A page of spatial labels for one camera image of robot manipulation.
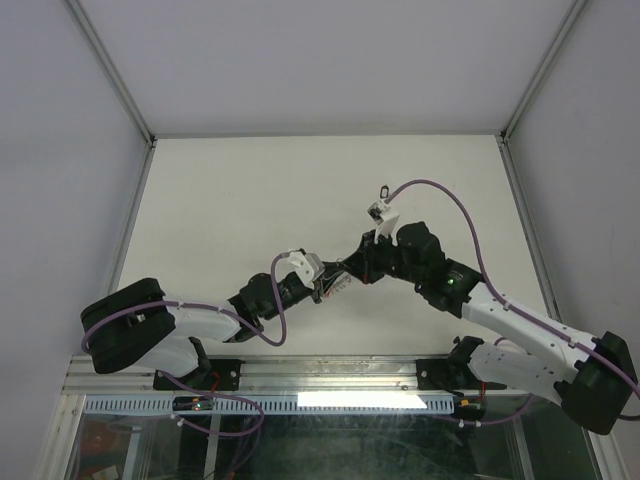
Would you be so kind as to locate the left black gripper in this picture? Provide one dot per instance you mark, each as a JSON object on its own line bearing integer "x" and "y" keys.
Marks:
{"x": 331, "y": 271}

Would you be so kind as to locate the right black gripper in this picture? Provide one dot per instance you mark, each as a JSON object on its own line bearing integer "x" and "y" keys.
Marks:
{"x": 361, "y": 262}

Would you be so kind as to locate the metal disc with key rings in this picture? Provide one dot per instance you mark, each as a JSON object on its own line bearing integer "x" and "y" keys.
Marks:
{"x": 335, "y": 278}

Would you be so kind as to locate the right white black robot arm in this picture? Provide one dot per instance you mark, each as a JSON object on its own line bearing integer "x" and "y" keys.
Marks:
{"x": 590, "y": 378}

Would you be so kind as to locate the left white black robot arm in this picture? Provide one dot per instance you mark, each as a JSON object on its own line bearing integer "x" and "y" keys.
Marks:
{"x": 138, "y": 325}

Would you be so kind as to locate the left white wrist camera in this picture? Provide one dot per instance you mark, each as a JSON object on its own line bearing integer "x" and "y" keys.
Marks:
{"x": 307, "y": 266}

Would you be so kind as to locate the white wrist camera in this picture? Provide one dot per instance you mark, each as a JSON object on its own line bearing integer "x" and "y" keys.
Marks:
{"x": 385, "y": 216}
{"x": 307, "y": 266}

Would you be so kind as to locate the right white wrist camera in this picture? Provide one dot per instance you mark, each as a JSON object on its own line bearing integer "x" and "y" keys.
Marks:
{"x": 385, "y": 216}

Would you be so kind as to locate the aluminium mounting rail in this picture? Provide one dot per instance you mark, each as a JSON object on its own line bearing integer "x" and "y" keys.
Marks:
{"x": 263, "y": 375}

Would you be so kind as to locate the white slotted cable duct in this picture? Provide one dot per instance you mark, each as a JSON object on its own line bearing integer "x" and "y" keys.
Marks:
{"x": 346, "y": 402}

